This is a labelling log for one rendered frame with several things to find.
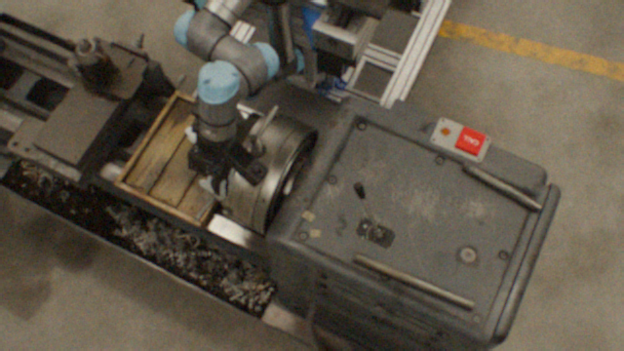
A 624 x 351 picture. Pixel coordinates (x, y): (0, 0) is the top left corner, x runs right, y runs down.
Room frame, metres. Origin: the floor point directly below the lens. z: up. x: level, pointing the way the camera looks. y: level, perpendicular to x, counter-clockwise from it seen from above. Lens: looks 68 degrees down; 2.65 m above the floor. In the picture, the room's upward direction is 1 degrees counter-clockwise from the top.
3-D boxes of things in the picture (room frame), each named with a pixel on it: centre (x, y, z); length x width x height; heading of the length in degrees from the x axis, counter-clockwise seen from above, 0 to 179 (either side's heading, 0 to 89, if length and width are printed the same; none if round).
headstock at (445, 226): (0.51, -0.25, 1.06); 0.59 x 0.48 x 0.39; 63
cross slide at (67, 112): (0.98, 0.66, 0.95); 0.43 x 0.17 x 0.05; 153
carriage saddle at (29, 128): (0.99, 0.71, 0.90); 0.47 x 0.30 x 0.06; 153
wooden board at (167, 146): (0.81, 0.38, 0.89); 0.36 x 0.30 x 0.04; 153
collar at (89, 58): (1.04, 0.63, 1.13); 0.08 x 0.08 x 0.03
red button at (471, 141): (0.67, -0.38, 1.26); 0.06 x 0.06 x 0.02; 63
